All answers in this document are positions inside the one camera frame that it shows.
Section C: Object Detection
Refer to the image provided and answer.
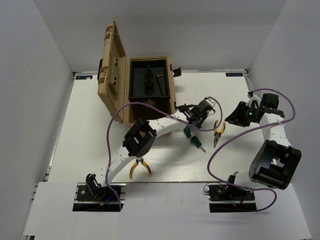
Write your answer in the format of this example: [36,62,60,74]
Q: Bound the green handled screwdriver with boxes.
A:
[190,136,206,153]
[183,126,192,142]

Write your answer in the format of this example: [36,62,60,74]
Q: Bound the large dark red hex key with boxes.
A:
[156,74,166,96]

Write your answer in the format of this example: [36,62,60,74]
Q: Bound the yellow long nose pliers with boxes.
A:
[128,156,153,180]

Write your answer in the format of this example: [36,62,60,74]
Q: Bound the tan plastic toolbox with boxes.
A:
[97,21,181,127]

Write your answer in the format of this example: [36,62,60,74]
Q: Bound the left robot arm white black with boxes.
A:
[85,97,217,200]

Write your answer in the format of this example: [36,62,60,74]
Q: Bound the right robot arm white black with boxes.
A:
[225,92,302,200]

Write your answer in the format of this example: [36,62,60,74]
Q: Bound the yellow orange pliers right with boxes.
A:
[213,119,226,148]

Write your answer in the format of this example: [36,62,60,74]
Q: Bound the right blue table label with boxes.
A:
[225,72,244,77]

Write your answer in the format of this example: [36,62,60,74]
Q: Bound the blue table label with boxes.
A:
[75,75,93,80]
[225,72,244,77]

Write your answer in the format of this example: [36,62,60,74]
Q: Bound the black toolbox inner tray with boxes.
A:
[128,59,171,102]

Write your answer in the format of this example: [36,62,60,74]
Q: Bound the left blue table label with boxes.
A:
[75,75,93,80]

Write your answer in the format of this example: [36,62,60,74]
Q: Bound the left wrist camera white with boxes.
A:
[198,97,216,114]

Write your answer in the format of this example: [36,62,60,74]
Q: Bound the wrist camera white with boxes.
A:
[198,97,216,114]
[246,91,261,109]

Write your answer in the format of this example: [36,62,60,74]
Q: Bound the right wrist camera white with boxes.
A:
[246,91,261,109]

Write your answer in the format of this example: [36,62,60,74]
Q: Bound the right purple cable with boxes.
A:
[207,87,296,212]

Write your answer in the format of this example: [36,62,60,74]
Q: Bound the purple cable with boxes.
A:
[105,96,225,211]
[207,87,296,212]

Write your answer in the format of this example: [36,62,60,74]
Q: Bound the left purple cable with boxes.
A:
[105,96,225,211]

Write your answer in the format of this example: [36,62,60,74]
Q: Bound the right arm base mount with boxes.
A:
[203,182,257,213]

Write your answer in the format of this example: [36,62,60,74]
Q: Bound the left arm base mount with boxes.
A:
[72,183,120,212]

